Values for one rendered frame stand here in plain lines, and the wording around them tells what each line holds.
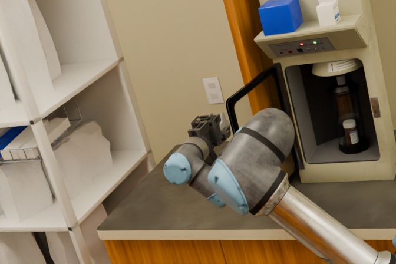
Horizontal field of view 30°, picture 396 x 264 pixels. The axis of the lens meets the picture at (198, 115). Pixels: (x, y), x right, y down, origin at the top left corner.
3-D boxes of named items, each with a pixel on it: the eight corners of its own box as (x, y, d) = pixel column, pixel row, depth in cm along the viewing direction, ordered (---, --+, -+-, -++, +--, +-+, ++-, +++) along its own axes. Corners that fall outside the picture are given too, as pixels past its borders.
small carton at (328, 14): (324, 21, 226) (320, 2, 224) (340, 19, 223) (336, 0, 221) (319, 26, 222) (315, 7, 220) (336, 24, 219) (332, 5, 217)
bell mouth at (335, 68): (319, 60, 256) (316, 45, 254) (369, 54, 247) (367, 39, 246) (305, 79, 241) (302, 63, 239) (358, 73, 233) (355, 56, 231)
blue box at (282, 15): (274, 26, 236) (267, -1, 233) (303, 22, 231) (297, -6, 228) (264, 36, 227) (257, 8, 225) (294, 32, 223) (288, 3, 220)
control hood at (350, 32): (271, 56, 241) (264, 27, 238) (369, 44, 226) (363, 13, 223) (260, 69, 232) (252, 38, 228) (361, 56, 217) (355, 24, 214)
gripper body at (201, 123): (221, 112, 212) (205, 130, 202) (228, 139, 215) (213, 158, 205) (197, 114, 216) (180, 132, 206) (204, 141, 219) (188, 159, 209)
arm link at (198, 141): (207, 166, 202) (180, 167, 205) (213, 158, 205) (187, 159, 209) (200, 141, 199) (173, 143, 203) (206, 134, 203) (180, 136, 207)
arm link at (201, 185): (247, 174, 194) (214, 149, 195) (223, 208, 192) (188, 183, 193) (244, 179, 202) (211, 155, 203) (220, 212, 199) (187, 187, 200)
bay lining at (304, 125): (323, 132, 273) (303, 42, 261) (393, 128, 261) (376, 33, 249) (305, 163, 253) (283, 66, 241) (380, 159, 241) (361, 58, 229)
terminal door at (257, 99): (300, 172, 253) (274, 63, 240) (257, 218, 231) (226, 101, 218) (297, 172, 253) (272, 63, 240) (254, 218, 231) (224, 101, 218)
